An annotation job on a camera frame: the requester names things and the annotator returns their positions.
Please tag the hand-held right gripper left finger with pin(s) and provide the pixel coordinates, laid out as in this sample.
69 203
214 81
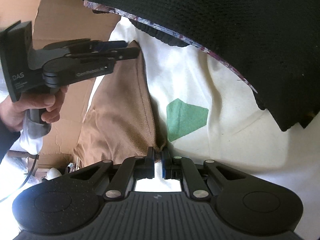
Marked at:
150 165

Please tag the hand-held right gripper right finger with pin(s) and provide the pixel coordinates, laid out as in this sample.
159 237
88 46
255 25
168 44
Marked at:
165 165

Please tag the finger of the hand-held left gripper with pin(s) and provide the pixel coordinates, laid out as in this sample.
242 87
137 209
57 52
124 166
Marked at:
110 45
125 53

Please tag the brown printed t-shirt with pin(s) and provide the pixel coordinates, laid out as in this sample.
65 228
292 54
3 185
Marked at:
120 105

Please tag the person's left forearm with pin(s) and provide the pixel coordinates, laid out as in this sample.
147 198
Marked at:
6 140

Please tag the person's left hand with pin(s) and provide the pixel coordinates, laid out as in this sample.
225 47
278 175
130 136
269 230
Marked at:
15 112

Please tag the large cardboard sheet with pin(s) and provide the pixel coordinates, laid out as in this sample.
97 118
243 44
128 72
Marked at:
67 22

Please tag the cream bear print blanket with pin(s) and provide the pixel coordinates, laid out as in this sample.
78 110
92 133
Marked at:
225 120

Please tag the black folded garment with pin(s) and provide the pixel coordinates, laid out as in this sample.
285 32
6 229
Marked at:
237 25

